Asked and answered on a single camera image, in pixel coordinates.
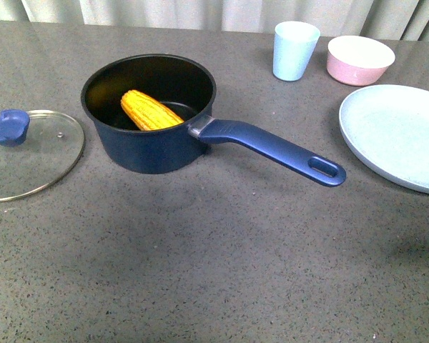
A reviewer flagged light blue plate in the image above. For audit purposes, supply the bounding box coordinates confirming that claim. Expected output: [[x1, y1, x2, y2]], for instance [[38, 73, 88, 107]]
[[339, 84, 429, 194]]

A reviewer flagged white curtain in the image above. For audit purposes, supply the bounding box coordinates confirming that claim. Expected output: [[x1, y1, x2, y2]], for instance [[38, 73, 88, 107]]
[[0, 0, 429, 41]]

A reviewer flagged pink bowl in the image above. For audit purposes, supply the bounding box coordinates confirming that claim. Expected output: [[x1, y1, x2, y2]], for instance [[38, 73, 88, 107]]
[[327, 36, 395, 86]]

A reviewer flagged light blue cup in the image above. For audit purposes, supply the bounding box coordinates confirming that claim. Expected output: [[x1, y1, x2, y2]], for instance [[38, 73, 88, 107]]
[[272, 21, 320, 81]]

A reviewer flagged blue saucepan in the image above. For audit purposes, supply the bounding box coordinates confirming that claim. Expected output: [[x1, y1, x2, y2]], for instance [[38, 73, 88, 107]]
[[81, 54, 346, 187]]

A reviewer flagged glass lid with blue knob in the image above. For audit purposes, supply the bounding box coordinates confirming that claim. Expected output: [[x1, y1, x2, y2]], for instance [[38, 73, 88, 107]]
[[0, 109, 85, 202]]

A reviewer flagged yellow corn cob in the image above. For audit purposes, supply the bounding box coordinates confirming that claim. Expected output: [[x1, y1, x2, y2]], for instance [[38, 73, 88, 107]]
[[120, 90, 184, 131]]

